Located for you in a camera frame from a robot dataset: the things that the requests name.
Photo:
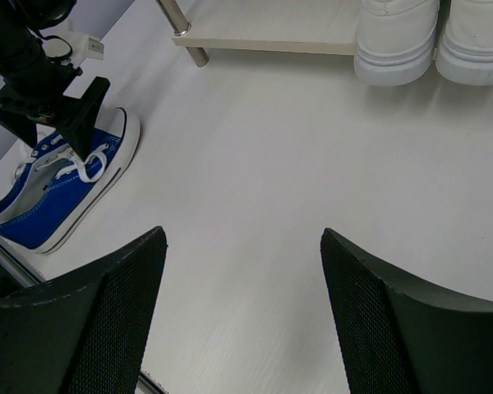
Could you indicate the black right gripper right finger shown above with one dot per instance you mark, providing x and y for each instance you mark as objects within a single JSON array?
[{"x": 399, "y": 333}]

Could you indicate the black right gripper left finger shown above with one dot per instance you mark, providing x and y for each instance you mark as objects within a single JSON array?
[{"x": 86, "y": 331}]

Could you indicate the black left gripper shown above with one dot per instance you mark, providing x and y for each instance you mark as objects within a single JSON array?
[{"x": 34, "y": 89}]

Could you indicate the blue canvas sneaker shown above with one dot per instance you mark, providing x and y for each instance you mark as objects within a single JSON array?
[{"x": 54, "y": 189}]

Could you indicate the small white fashion sneaker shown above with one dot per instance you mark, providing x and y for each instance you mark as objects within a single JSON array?
[
  {"x": 465, "y": 54},
  {"x": 395, "y": 41}
]

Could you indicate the beige wooden shoe shelf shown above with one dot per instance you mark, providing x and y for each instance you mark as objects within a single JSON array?
[{"x": 315, "y": 27}]

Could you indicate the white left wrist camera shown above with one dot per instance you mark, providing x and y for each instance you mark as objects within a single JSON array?
[{"x": 70, "y": 47}]

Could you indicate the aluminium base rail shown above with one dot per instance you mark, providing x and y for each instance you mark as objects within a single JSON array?
[{"x": 17, "y": 277}]

